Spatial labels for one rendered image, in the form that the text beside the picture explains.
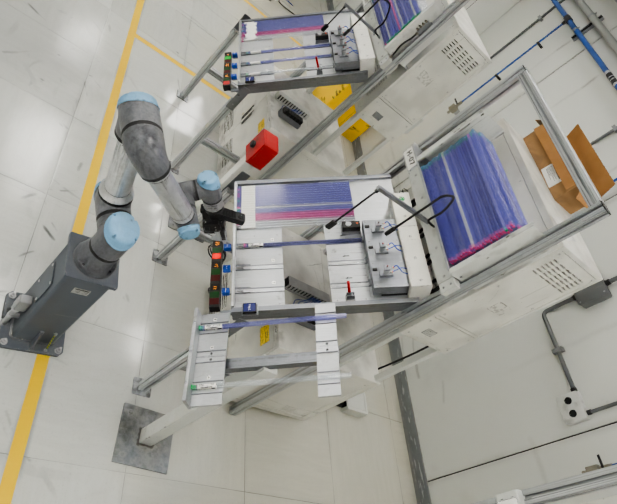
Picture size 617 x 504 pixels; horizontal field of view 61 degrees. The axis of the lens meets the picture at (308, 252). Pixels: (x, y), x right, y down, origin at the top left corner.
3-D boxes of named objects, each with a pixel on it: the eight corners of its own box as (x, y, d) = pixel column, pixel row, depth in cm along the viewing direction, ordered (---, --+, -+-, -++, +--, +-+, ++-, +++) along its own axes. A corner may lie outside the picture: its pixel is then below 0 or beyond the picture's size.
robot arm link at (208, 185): (193, 170, 186) (216, 166, 187) (198, 192, 194) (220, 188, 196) (195, 185, 181) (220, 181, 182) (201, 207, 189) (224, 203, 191)
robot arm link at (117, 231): (91, 258, 173) (110, 237, 166) (88, 224, 179) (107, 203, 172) (125, 264, 182) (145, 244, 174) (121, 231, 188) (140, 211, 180)
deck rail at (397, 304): (232, 320, 200) (230, 312, 195) (232, 316, 201) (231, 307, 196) (417, 310, 203) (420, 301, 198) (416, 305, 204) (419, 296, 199)
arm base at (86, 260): (70, 272, 176) (83, 258, 171) (75, 236, 185) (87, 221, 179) (113, 283, 186) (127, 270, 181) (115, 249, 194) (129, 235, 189)
